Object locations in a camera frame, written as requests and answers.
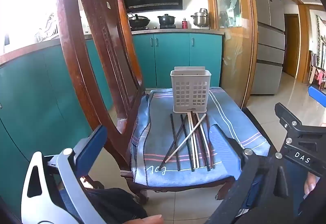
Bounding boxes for brown wooden door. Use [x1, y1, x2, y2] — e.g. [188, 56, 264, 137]
[284, 14, 301, 78]

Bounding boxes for black cooking pot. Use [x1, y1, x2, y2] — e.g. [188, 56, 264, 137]
[157, 14, 177, 26]

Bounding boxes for stainless steel pot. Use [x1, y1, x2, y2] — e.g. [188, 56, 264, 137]
[191, 8, 210, 28]

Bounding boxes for person's right hand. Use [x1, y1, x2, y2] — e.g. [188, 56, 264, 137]
[304, 172, 318, 195]

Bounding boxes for blue striped cloth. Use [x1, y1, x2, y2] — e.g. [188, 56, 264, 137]
[131, 87, 281, 187]

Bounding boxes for dark trousers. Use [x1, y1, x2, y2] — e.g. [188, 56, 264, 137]
[84, 187, 149, 224]

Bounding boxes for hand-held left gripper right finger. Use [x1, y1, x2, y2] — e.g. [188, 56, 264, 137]
[207, 125, 310, 224]

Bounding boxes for carved wooden chair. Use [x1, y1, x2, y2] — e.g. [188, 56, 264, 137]
[52, 0, 245, 204]

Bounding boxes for hanging clothes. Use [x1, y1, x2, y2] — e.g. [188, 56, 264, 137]
[309, 65, 326, 91]

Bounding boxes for person's left hand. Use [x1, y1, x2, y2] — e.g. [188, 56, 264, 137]
[120, 214, 165, 224]

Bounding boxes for gas stove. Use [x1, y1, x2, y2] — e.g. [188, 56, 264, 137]
[130, 24, 177, 30]

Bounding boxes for grey kitchen countertop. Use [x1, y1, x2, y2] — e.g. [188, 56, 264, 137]
[0, 28, 226, 62]

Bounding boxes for wooden framed glass door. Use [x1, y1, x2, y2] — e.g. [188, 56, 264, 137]
[205, 0, 259, 110]

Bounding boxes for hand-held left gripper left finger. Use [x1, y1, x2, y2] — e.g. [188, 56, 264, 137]
[21, 125, 108, 224]

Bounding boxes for teal lower cabinets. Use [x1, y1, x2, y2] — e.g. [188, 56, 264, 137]
[0, 33, 225, 224]

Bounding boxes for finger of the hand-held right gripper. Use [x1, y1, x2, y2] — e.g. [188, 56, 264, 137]
[274, 103, 326, 147]
[308, 86, 326, 108]

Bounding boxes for black wok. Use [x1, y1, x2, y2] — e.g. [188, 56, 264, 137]
[127, 12, 151, 28]

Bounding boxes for silver refrigerator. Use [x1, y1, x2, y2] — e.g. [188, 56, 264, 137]
[248, 0, 286, 96]

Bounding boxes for grey plastic utensil holder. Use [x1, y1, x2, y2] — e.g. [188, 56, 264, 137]
[170, 66, 210, 114]

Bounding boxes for pile of chopsticks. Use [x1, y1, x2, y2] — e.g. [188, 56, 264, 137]
[159, 112, 212, 172]

